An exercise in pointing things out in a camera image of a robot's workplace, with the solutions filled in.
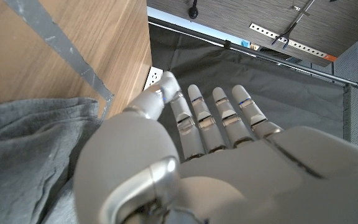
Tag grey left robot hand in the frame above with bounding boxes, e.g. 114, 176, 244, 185
73, 70, 358, 224

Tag grey fabric shorts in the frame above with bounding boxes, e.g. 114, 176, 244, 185
0, 97, 105, 224

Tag white power strip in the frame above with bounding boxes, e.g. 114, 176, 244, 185
143, 66, 165, 91

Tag black backdrop curtain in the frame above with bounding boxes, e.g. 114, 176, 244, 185
147, 23, 354, 162

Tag black backdrop stand pole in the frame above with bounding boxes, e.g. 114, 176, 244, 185
147, 16, 358, 90

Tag perforated metal strip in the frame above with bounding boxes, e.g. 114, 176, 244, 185
249, 22, 338, 62

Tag grey tape outline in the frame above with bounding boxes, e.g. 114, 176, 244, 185
3, 0, 116, 121

